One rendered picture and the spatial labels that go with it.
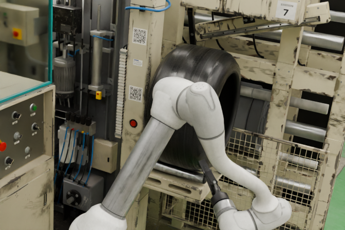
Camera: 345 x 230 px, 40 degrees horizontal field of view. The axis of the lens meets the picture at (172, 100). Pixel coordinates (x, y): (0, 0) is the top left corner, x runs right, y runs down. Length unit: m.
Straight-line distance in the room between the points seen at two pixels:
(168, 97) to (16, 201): 0.95
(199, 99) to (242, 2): 0.90
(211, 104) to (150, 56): 0.78
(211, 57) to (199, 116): 0.63
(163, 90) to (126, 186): 0.37
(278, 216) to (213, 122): 0.53
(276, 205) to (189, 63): 0.71
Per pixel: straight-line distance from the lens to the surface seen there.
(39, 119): 2.35
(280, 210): 1.95
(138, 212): 2.66
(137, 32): 2.30
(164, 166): 2.36
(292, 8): 2.31
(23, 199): 2.35
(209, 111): 1.58
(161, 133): 1.71
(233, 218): 1.94
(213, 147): 1.67
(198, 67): 2.11
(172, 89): 1.69
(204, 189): 2.33
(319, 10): 2.43
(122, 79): 2.41
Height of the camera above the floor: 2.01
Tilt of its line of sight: 20 degrees down
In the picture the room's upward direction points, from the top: 6 degrees clockwise
